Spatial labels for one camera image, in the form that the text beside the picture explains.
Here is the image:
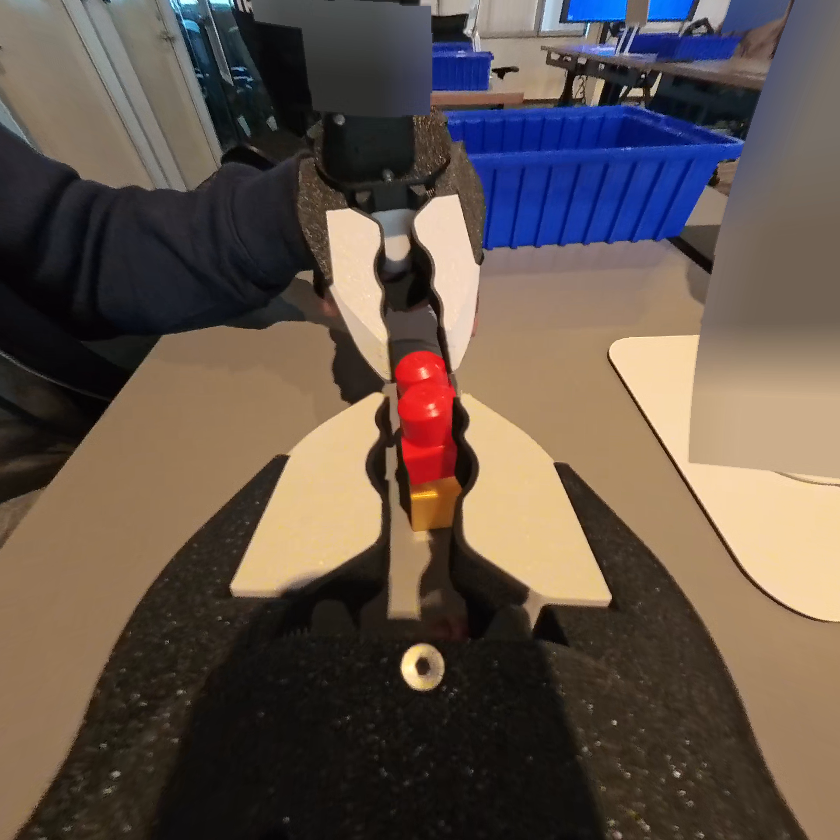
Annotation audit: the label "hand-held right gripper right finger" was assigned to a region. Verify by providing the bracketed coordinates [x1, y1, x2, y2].
[454, 391, 614, 626]

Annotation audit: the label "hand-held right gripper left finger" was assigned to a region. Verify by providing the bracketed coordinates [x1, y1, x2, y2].
[230, 391, 395, 599]

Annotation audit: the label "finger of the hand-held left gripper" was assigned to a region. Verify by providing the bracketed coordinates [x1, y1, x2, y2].
[412, 196, 483, 388]
[325, 209, 396, 382]

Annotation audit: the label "yellow one-stud mega block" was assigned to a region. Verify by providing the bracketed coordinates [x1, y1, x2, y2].
[409, 477, 460, 530]

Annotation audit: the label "red two-stud mega block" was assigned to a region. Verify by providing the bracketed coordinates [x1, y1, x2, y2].
[395, 351, 460, 490]

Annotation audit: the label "blue storage bin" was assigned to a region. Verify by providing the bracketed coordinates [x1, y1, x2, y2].
[626, 33, 742, 61]
[446, 105, 746, 250]
[430, 41, 494, 93]

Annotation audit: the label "person's left forearm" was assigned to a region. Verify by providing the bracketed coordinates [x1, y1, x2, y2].
[0, 125, 319, 342]

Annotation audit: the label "glass door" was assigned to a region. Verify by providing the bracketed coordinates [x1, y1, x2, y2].
[154, 0, 309, 158]

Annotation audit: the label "wooden office desk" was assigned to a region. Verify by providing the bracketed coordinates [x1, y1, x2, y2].
[541, 42, 772, 109]

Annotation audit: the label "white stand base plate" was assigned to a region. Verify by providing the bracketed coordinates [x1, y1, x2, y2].
[609, 335, 840, 622]

